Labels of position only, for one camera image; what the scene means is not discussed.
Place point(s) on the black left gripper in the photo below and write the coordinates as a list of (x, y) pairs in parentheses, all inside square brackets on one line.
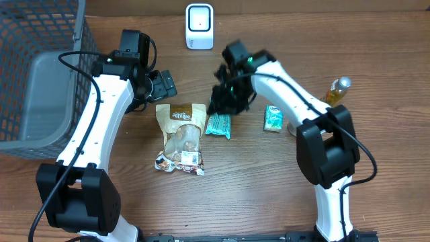
[(162, 90)]

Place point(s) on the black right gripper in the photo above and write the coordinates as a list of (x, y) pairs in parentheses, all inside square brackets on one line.
[(225, 101)]

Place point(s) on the teal snack bar wrapper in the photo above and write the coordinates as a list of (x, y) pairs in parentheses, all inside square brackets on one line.
[(219, 124)]

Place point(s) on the brown snack pouch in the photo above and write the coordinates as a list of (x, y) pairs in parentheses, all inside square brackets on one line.
[(182, 127)]

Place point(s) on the teal tissue pack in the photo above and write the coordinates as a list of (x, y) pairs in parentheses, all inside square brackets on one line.
[(273, 120)]

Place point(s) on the green lid jar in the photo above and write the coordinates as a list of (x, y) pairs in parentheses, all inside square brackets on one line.
[(292, 129)]

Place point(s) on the yellow liquid bottle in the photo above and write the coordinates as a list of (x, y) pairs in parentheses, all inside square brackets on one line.
[(337, 91)]

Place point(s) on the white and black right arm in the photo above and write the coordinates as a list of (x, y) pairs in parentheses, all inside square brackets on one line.
[(326, 152)]

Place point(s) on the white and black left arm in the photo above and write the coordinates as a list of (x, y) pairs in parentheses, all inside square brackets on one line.
[(77, 193)]

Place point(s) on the white barcode scanner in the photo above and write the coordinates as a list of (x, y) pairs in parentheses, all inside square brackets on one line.
[(199, 26)]

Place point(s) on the grey plastic mesh basket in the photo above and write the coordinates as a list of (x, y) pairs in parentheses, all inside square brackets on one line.
[(42, 99)]

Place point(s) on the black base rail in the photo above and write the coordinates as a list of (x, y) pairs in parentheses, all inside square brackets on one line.
[(309, 236)]

